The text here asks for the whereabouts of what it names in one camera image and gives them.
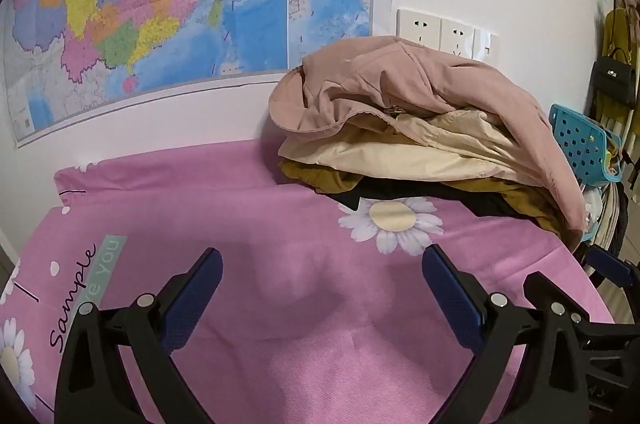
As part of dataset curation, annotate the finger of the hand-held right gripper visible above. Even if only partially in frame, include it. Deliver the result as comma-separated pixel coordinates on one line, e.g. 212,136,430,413
584,245,640,291

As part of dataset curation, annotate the colourful wall map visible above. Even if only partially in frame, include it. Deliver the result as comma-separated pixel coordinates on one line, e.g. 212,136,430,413
0,0,393,150

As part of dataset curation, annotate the white cloth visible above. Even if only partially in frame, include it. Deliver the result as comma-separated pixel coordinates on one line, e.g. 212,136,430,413
582,183,626,245

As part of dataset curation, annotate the blue plastic basket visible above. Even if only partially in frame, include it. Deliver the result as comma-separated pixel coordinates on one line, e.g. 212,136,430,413
548,104,623,182

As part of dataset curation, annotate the mustard garment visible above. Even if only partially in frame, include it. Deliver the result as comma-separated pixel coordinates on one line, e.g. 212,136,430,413
278,159,571,232

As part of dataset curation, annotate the white wall socket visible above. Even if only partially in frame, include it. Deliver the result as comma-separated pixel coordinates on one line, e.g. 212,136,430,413
396,8,442,52
439,18,476,57

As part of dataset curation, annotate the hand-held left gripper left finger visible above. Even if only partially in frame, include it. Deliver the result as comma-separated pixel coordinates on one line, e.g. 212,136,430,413
54,247,224,424

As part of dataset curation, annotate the black handbag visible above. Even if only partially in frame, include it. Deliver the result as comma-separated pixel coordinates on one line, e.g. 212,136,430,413
591,48,638,107

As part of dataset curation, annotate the pink daisy print bed sheet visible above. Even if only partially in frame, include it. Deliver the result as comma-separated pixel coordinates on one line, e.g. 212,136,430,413
0,139,616,424

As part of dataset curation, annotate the black garment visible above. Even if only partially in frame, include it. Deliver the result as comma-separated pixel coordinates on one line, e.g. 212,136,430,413
336,176,541,225

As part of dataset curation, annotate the pink jacket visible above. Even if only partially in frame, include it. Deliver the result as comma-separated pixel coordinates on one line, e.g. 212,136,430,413
268,35,587,232

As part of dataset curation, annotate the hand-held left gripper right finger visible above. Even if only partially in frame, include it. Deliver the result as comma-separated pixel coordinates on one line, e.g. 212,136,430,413
421,244,596,424

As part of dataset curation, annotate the cream garment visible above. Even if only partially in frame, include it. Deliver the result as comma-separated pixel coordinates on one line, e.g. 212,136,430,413
278,109,546,185

